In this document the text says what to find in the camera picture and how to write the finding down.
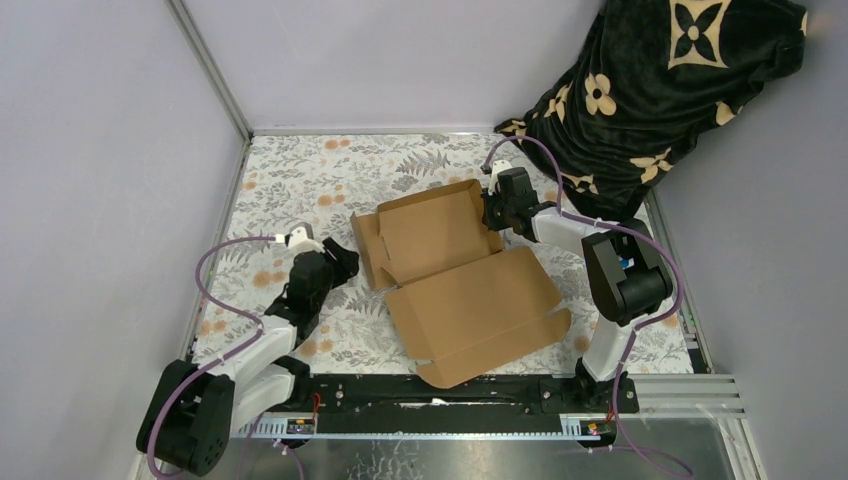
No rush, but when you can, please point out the aluminium frame rail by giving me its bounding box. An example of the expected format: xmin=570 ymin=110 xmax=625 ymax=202
xmin=153 ymin=372 xmax=747 ymax=420

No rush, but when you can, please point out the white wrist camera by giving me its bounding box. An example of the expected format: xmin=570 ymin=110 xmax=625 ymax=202
xmin=481 ymin=160 xmax=513 ymax=195
xmin=274 ymin=222 xmax=325 ymax=256

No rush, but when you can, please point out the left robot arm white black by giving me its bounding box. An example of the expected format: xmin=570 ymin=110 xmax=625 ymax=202
xmin=136 ymin=228 xmax=360 ymax=479

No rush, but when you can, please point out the black floral blanket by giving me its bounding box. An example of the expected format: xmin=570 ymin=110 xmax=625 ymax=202
xmin=496 ymin=0 xmax=808 ymax=221

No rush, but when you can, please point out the brown cardboard box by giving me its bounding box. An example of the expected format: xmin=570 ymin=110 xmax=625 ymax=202
xmin=351 ymin=180 xmax=571 ymax=389

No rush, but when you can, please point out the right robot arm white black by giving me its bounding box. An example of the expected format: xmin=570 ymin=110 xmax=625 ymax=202
xmin=482 ymin=161 xmax=673 ymax=412

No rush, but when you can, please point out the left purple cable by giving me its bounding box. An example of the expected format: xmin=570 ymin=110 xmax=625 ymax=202
xmin=145 ymin=235 xmax=290 ymax=480

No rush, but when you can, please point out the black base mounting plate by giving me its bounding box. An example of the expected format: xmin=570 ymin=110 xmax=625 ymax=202
xmin=256 ymin=374 xmax=640 ymax=442

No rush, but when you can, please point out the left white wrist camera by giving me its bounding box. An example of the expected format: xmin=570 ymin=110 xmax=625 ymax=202
xmin=274 ymin=222 xmax=325 ymax=256

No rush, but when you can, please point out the purple cable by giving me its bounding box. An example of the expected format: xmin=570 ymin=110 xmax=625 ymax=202
xmin=145 ymin=235 xmax=290 ymax=480
xmin=482 ymin=135 xmax=694 ymax=480

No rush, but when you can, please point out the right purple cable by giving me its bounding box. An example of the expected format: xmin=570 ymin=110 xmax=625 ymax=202
xmin=482 ymin=135 xmax=694 ymax=480

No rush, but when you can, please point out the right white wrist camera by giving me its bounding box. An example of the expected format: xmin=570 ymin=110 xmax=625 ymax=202
xmin=481 ymin=160 xmax=513 ymax=195

